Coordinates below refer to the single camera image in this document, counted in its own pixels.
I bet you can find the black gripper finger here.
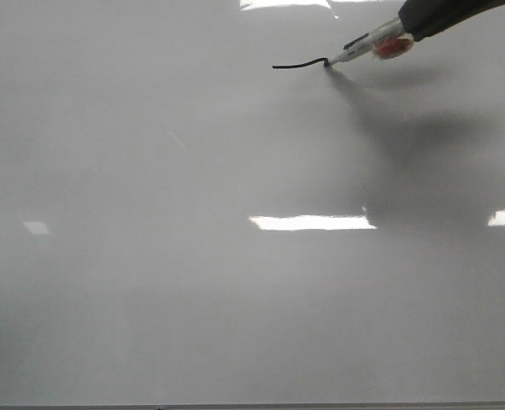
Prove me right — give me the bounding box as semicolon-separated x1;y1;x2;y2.
398;0;505;42

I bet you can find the black and white whiteboard marker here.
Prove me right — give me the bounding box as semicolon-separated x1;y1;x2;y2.
323;17;414;67

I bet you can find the white whiteboard with aluminium frame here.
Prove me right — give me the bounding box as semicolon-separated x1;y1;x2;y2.
0;1;505;406

